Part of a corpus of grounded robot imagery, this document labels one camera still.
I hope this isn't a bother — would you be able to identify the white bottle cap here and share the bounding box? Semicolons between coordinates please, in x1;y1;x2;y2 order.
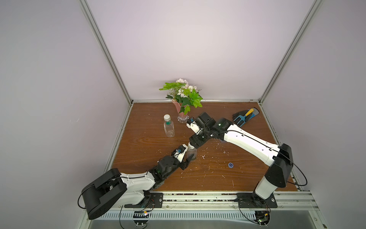
187;143;196;151
164;114;171;122

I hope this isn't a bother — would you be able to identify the green label clear bottle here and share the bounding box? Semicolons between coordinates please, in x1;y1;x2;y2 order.
164;120;175;137

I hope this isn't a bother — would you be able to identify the teal print clear bottle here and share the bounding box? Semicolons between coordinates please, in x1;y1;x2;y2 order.
186;149;197;159

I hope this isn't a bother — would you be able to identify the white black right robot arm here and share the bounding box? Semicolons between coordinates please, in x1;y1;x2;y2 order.
187;112;294;200

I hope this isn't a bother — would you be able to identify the pink vase with flowers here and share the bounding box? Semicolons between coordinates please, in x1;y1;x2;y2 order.
159;78;203;123

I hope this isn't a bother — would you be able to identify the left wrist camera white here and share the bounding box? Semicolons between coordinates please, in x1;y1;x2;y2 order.
171;144;188;162

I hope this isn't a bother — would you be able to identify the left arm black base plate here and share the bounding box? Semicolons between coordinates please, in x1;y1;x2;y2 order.
124;193;164;209

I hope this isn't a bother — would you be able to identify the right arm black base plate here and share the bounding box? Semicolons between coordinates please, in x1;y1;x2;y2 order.
234;193;278;209

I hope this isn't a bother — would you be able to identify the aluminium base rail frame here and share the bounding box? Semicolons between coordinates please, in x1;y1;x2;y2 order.
77;191;328;229

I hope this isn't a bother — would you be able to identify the aluminium corner frame post left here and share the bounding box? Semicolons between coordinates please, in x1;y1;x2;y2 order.
78;0;134;105

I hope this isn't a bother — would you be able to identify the aluminium corner frame post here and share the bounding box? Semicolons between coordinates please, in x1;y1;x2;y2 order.
78;0;134;105
258;0;325;104

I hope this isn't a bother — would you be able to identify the aluminium corner frame post right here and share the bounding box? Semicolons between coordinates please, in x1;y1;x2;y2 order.
258;0;325;104

